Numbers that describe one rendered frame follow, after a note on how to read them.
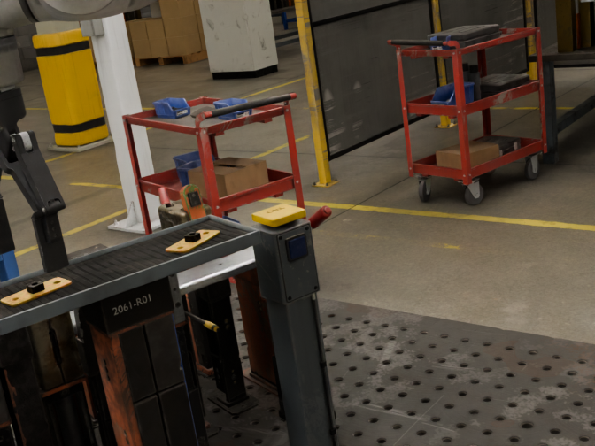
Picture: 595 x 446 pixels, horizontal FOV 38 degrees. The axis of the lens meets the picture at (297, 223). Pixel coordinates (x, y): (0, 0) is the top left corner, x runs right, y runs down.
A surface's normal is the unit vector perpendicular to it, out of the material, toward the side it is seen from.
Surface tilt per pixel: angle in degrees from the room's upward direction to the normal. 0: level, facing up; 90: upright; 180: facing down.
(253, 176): 90
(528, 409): 0
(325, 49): 90
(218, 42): 90
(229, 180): 90
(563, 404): 0
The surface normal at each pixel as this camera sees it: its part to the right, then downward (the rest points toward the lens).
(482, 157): 0.54, 0.18
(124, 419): -0.80, 0.29
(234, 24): -0.60, 0.32
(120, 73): 0.78, 0.08
